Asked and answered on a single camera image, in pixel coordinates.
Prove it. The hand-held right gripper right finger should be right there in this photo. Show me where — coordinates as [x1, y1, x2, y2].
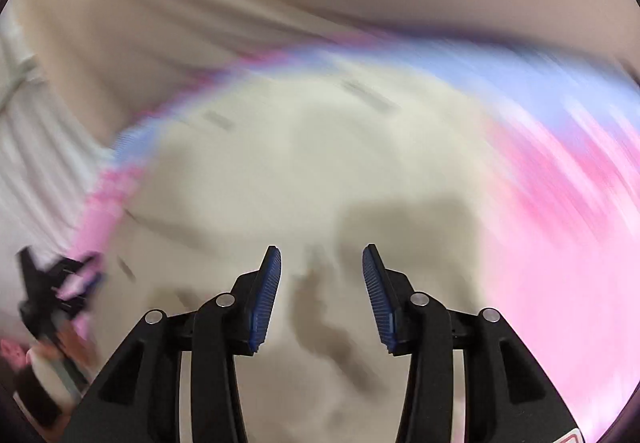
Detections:
[362, 243, 583, 443]

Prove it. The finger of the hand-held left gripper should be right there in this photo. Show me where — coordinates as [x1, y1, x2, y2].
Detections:
[16, 247, 103, 326]

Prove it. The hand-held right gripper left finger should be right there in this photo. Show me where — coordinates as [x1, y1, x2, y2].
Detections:
[62, 245, 282, 443]

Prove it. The cream knit sweater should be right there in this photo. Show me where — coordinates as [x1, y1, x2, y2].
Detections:
[92, 60, 503, 443]

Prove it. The white curtain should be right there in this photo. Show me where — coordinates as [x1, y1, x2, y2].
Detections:
[0, 18, 117, 246]

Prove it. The pink floral bedsheet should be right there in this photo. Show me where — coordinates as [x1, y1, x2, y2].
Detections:
[65, 30, 640, 443]

